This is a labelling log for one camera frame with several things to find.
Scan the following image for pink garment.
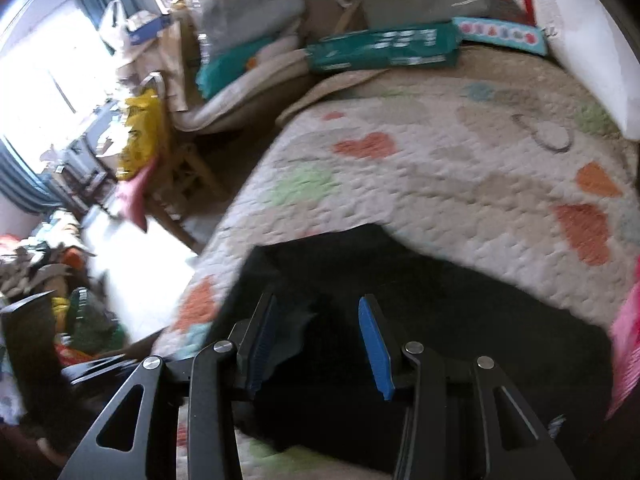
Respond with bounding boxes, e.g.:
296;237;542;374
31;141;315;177
602;280;640;421

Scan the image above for pile of clutter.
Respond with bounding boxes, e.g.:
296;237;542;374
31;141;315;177
0;210;126;426

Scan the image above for stack of folded blankets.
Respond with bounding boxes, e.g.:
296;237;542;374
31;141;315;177
170;0;321;133

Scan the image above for yellow plastic bag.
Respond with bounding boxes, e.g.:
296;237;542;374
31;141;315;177
115;87;168;183

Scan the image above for black pants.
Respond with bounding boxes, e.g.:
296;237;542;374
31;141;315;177
207;223;618;478

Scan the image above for teal patterned box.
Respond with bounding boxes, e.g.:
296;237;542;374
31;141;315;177
452;16;551;57

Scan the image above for white pillow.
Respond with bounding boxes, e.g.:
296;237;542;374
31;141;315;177
487;0;640;141

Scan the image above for white plastic bag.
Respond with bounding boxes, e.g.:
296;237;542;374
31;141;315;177
99;0;158;56

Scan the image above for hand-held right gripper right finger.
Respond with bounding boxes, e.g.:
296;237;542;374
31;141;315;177
358;296;578;480

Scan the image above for pink cloth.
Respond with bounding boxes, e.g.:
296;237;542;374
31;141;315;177
116;155;166;233

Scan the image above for heart print quilted blanket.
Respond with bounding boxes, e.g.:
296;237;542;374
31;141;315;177
150;45;640;480

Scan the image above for wooden chair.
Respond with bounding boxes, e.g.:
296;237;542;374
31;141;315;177
127;72;226;253

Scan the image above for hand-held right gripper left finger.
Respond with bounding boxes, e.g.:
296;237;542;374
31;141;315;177
57;292;279;480

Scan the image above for blue striped curtain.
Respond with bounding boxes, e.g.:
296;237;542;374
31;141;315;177
0;135;56;216

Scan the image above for green flat package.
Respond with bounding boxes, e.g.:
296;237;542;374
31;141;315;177
305;21;461;75

